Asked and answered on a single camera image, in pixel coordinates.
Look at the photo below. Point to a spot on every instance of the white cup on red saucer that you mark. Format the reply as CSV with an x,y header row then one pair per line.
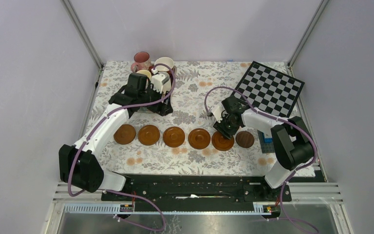
x,y
164,64

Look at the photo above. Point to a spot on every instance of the floral tablecloth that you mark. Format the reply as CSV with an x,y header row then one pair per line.
x,y
197,84

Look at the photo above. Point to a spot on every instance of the dark walnut round coaster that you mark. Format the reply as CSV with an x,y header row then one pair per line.
x,y
245,139

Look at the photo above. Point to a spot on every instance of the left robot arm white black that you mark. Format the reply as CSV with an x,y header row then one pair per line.
x,y
78,164

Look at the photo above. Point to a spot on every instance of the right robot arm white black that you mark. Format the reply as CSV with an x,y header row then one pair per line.
x,y
292,142

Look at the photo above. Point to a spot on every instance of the pink mug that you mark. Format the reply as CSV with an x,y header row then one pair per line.
x,y
141,62

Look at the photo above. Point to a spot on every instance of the metal serving tray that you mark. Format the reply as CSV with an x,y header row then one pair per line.
x,y
153,108

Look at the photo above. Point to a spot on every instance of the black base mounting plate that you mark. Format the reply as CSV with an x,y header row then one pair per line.
x,y
202,193

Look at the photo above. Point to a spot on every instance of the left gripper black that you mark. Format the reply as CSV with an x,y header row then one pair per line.
x,y
165,107

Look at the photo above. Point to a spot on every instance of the brown wooden coaster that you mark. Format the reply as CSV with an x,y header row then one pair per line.
x,y
199,138
125,134
148,135
174,137
221,143

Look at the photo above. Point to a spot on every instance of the dark grey brick baseplate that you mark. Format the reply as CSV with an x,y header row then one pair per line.
x,y
265,148

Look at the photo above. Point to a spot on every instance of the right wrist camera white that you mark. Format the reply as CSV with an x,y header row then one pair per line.
x,y
217,111

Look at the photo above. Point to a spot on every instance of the black white chessboard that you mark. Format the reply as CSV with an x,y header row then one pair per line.
x,y
269,90

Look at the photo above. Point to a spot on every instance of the cream yellow mug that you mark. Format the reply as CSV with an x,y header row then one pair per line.
x,y
146,73

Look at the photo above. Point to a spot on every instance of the blue toy brick stack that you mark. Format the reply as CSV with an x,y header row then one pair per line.
x,y
266,139

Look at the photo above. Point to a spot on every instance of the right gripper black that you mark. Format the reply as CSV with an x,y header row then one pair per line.
x,y
219,126

